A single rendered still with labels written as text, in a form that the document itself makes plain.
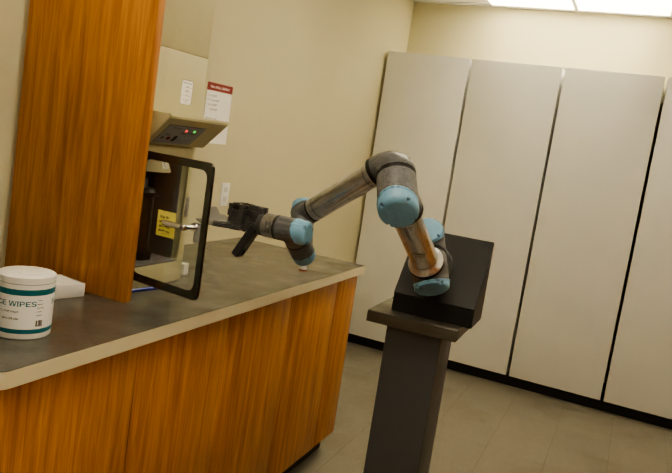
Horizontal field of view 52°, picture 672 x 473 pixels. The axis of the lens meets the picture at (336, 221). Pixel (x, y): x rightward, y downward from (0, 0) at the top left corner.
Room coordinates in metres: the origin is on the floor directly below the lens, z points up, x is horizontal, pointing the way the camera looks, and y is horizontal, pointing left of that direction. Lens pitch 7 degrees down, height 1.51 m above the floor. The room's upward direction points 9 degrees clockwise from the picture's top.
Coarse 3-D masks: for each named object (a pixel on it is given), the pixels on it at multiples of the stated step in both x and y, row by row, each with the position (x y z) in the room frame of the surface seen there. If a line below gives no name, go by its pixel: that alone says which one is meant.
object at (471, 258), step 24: (456, 240) 2.52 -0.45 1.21; (480, 240) 2.50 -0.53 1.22; (456, 264) 2.45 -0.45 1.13; (480, 264) 2.43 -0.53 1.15; (408, 288) 2.41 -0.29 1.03; (456, 288) 2.38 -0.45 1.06; (480, 288) 2.36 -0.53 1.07; (408, 312) 2.40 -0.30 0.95; (432, 312) 2.37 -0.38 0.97; (456, 312) 2.34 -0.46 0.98; (480, 312) 2.45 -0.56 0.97
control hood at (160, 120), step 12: (156, 120) 2.08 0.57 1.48; (168, 120) 2.07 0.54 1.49; (180, 120) 2.12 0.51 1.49; (192, 120) 2.16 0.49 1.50; (204, 120) 2.22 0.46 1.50; (216, 120) 2.29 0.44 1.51; (156, 132) 2.09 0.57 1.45; (204, 132) 2.29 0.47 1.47; (216, 132) 2.34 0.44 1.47; (168, 144) 2.21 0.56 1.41; (180, 144) 2.26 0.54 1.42; (192, 144) 2.31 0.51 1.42; (204, 144) 2.37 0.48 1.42
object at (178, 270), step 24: (168, 168) 2.03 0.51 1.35; (192, 168) 1.98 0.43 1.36; (144, 192) 2.08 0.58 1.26; (168, 192) 2.03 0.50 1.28; (192, 192) 1.97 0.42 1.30; (144, 216) 2.07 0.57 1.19; (192, 216) 1.97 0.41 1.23; (144, 240) 2.07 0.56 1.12; (168, 240) 2.01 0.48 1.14; (192, 240) 1.96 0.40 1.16; (144, 264) 2.06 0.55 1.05; (168, 264) 2.01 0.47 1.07; (192, 264) 1.96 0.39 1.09; (168, 288) 2.00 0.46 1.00; (192, 288) 1.95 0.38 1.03
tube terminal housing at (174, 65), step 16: (160, 48) 2.16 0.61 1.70; (160, 64) 2.17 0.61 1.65; (176, 64) 2.24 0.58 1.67; (192, 64) 2.32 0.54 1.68; (160, 80) 2.18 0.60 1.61; (176, 80) 2.25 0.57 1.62; (192, 80) 2.33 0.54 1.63; (160, 96) 2.19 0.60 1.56; (176, 96) 2.26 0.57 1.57; (192, 96) 2.34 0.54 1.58; (176, 112) 2.27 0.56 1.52; (192, 112) 2.35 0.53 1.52; (160, 144) 2.21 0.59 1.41
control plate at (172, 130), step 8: (168, 128) 2.11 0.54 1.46; (176, 128) 2.14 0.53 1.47; (184, 128) 2.18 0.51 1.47; (192, 128) 2.21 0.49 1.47; (200, 128) 2.24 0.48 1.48; (160, 136) 2.12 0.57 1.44; (168, 136) 2.16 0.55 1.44; (184, 136) 2.22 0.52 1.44; (192, 136) 2.26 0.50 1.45; (184, 144) 2.27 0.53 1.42
